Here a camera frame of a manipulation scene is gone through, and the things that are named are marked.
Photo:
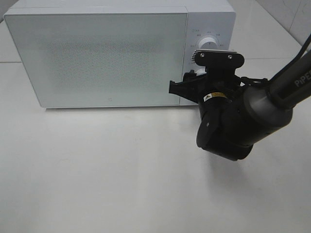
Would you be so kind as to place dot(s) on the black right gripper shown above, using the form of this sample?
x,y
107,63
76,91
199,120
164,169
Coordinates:
x,y
219,81

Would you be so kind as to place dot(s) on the white microwave knob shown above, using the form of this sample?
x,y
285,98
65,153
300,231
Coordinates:
x,y
201,71
208,43

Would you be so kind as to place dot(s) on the white microwave door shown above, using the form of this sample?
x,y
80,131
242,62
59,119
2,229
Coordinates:
x,y
101,60

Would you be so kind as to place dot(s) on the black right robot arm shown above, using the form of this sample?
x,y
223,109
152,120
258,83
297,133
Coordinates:
x,y
237,112

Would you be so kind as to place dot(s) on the white microwave oven body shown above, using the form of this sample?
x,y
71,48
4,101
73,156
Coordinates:
x,y
214,18

